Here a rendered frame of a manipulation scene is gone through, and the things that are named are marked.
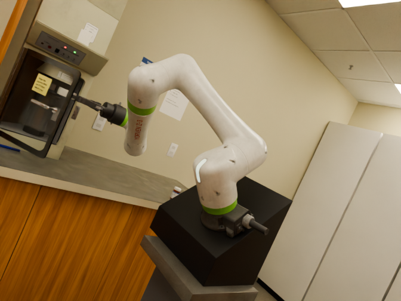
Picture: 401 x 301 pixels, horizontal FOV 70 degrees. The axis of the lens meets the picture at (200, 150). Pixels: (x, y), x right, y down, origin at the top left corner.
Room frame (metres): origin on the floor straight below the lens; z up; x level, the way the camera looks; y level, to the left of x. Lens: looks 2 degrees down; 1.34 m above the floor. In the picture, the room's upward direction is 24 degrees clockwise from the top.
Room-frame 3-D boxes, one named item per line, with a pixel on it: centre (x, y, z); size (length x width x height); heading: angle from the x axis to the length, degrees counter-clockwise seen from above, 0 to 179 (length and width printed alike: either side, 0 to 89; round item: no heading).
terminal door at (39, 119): (1.21, 0.73, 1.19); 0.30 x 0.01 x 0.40; 78
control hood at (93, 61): (1.31, 0.73, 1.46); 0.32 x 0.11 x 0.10; 129
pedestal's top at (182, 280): (1.01, -0.16, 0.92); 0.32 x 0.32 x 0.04; 40
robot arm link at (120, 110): (1.37, 0.44, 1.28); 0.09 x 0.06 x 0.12; 39
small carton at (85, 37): (1.33, 0.70, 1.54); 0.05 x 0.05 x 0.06; 25
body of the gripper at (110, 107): (1.33, 0.50, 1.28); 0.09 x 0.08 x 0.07; 129
